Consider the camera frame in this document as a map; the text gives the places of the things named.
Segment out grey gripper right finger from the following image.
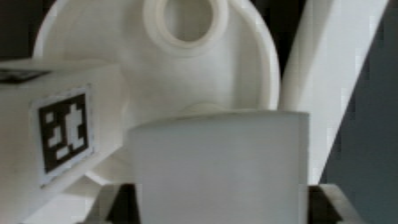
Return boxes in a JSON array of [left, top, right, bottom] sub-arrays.
[[313, 184, 368, 224]]

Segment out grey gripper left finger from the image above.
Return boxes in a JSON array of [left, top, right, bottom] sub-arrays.
[[82, 184, 127, 224]]

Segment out white stool leg front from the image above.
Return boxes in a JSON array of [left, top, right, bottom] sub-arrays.
[[129, 110, 310, 224]]

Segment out white stool leg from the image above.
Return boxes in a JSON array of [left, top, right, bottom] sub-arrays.
[[0, 60, 129, 224], [129, 110, 310, 224]]

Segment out white round stool seat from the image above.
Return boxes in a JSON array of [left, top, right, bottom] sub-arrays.
[[34, 0, 280, 157]]

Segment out white front fence bar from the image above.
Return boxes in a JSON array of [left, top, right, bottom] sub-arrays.
[[22, 176, 111, 224]]

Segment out white fence bar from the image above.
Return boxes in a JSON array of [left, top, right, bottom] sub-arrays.
[[280, 0, 391, 184], [22, 176, 111, 224]]

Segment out white right fence bar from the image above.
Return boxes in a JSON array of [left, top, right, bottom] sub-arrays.
[[280, 0, 391, 184]]

